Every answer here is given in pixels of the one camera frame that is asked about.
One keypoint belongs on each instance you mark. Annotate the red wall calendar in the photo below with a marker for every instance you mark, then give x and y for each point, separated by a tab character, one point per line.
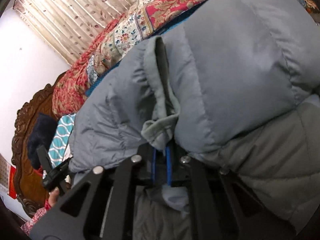
7	177

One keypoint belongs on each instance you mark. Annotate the carved wooden headboard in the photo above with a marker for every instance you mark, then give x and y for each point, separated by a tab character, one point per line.
25	177

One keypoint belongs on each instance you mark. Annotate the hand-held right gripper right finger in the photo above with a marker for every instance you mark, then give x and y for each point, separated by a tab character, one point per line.
169	166

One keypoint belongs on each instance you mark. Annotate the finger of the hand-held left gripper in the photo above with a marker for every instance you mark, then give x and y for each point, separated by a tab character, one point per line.
44	156

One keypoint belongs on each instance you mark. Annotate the beige leaf print curtain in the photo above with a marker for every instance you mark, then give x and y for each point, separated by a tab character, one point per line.
75	12

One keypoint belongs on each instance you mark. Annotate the red floral patchwork quilt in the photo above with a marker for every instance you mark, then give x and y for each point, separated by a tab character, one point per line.
120	37

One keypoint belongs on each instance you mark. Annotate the dark navy cloth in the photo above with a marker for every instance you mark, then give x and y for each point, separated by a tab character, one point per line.
41	140

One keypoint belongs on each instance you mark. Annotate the teal white patterned cloth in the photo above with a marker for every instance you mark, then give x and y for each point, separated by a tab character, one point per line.
61	140

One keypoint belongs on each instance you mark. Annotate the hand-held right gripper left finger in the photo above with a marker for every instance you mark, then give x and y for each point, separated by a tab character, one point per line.
153	165

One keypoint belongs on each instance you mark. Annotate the person's left forearm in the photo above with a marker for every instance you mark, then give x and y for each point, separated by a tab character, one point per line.
35	220

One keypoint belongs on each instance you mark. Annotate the person's left hand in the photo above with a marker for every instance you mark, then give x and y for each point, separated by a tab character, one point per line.
53	198

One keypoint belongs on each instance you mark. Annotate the grey puffer jacket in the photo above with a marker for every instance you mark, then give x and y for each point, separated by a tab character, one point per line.
237	67

